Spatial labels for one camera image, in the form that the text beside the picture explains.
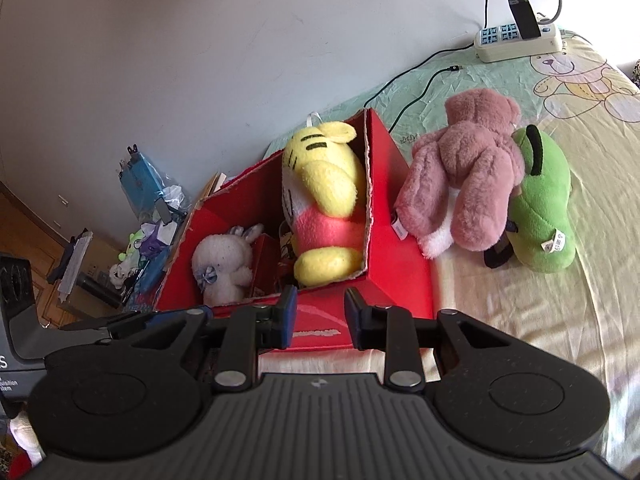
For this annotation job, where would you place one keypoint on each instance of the green plush toy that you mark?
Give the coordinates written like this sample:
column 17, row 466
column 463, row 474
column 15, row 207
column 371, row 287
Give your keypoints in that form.
column 540, row 210

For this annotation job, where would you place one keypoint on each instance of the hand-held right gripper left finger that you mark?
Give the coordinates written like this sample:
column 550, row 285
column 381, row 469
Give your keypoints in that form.
column 286, row 317

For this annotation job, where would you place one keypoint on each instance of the yellow tiger plush toy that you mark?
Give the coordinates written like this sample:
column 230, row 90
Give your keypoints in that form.
column 320, row 180

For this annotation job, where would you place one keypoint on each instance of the pink plush toy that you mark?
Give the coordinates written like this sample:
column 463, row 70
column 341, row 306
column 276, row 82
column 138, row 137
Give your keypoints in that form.
column 465, row 170

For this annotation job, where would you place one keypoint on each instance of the black charger adapter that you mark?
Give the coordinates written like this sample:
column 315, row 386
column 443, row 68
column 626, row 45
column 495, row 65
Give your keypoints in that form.
column 525, row 17

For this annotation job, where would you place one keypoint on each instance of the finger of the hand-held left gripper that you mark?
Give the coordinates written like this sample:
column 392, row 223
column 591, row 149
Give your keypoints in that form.
column 120, row 324

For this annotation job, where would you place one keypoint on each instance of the wooden cabinet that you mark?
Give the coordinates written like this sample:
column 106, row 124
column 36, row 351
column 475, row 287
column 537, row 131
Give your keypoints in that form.
column 25, row 230

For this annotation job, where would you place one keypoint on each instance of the red cardboard box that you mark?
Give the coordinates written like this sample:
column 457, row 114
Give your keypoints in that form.
column 400, row 260

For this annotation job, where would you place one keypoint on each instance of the blue packet in plastic bag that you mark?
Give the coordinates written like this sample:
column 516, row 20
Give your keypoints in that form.
column 140, row 180

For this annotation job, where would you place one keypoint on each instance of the white cloth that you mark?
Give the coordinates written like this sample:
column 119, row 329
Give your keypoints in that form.
column 27, row 435

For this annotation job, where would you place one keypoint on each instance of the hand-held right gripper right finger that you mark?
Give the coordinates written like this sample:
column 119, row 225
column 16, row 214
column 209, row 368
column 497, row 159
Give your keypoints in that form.
column 352, row 319

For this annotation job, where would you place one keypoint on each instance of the small green toy figure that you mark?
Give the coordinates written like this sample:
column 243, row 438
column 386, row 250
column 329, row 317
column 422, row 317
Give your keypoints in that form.
column 132, row 241

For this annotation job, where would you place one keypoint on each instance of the brown spotted cloth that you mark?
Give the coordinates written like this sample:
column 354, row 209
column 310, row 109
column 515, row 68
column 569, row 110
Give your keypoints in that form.
column 635, row 74

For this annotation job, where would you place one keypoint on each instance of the white bunny plush toy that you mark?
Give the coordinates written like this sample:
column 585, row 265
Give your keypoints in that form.
column 222, row 265

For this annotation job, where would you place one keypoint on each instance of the tan cover book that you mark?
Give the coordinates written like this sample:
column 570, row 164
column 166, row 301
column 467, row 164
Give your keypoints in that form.
column 215, row 189

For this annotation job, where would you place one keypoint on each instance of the white power strip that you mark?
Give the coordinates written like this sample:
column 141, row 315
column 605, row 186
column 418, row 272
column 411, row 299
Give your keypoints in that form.
column 505, row 49

